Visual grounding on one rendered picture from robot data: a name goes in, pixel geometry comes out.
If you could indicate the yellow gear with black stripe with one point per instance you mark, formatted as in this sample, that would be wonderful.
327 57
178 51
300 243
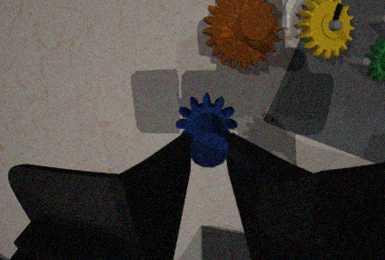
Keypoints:
320 37

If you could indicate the orange gear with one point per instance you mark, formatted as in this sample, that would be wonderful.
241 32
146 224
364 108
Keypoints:
242 30

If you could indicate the green gear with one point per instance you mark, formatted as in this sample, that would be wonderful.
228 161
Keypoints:
377 61

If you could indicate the dark blue gear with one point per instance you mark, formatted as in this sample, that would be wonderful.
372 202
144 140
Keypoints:
208 124

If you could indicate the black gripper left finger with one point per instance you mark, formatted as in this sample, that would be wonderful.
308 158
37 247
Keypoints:
143 205

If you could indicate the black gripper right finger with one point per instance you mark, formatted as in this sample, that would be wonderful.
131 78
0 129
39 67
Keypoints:
283 207

